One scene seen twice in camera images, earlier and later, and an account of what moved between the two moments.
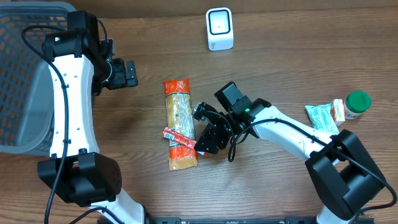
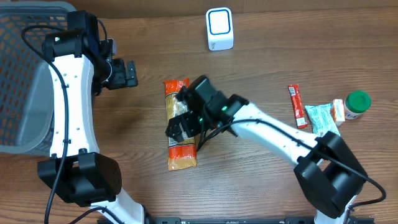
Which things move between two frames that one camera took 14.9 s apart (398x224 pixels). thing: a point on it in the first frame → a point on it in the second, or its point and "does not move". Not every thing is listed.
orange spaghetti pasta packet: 180,119 does not move
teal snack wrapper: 323,117 does not move
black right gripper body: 222,122 → 188,123
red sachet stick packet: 181,137 → 297,105
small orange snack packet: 338,110 does not move
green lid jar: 356,102 does not move
